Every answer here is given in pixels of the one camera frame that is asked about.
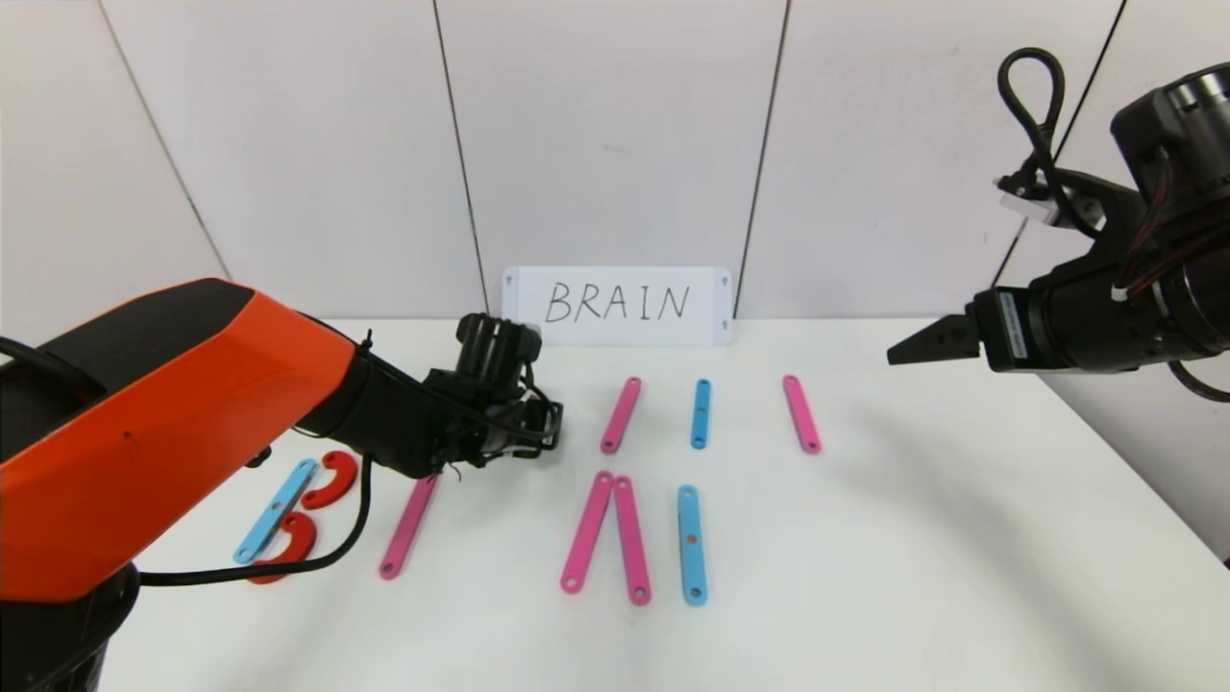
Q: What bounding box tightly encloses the long pink bar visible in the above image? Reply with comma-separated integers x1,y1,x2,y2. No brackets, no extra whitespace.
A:
613,475,653,607
560,470,616,595
379,474,441,581

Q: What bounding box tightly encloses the dark grey robot torso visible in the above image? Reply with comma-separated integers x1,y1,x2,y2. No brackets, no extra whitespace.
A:
0,562,142,692

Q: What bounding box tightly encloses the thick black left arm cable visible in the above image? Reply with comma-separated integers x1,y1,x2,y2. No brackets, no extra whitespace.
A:
139,454,374,587

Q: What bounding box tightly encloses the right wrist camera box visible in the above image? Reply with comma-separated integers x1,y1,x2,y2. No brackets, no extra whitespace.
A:
997,181,1060,228

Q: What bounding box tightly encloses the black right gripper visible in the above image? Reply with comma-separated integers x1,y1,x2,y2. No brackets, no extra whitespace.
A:
886,262,1140,375

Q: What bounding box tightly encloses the medium red arc piece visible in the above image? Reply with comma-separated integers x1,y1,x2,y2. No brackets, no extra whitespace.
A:
300,450,359,510

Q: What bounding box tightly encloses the large red arc piece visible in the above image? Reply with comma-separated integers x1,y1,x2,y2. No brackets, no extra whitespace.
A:
245,510,318,586

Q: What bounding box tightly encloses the white BRAIN sign card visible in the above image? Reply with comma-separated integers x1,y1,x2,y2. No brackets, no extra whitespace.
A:
502,266,733,346

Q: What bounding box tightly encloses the hanging black right arm cable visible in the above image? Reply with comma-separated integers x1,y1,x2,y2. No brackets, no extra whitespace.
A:
1168,360,1230,405

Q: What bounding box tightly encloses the pink bar with blue underside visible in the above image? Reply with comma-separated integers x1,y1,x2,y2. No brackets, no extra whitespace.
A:
601,376,644,456

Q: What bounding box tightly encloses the long blue bar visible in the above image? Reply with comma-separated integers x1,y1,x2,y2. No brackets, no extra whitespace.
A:
232,457,318,565
676,484,709,607

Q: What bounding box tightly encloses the looped black camera cable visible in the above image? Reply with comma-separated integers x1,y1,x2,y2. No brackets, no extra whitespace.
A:
996,47,1106,241

